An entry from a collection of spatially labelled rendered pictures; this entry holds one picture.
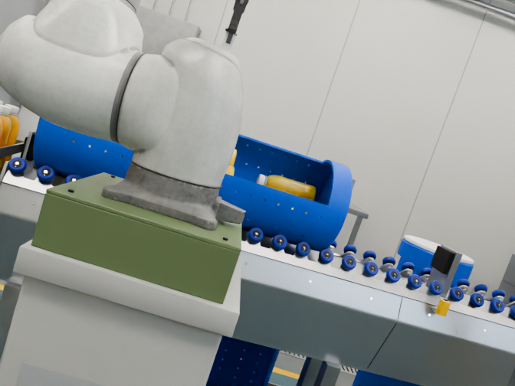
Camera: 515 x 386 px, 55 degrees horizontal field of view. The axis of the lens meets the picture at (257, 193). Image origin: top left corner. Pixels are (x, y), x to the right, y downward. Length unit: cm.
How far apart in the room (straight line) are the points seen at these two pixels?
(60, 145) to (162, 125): 66
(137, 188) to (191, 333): 23
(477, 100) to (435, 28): 79
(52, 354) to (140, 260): 19
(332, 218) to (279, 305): 30
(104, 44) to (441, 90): 447
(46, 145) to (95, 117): 62
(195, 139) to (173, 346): 31
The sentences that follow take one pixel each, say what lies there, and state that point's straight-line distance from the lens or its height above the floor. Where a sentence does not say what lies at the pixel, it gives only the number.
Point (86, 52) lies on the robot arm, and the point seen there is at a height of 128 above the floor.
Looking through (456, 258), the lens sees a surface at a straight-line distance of 174.
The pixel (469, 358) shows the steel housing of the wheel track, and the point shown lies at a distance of 181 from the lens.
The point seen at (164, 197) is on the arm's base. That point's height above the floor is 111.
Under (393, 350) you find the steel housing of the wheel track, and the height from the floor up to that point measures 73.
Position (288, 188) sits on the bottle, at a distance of 156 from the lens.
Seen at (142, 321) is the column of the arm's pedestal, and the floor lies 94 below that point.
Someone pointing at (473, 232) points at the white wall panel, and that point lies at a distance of 534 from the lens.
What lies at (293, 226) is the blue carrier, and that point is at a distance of 144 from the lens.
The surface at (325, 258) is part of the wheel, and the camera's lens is 150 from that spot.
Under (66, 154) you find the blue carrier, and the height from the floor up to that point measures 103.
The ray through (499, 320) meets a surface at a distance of 181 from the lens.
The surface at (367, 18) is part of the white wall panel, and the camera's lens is 496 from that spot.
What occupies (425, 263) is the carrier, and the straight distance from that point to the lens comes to 199.
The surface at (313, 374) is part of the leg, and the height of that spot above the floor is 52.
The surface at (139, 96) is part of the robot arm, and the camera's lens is 78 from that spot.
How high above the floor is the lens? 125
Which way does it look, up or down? 7 degrees down
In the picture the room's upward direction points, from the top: 18 degrees clockwise
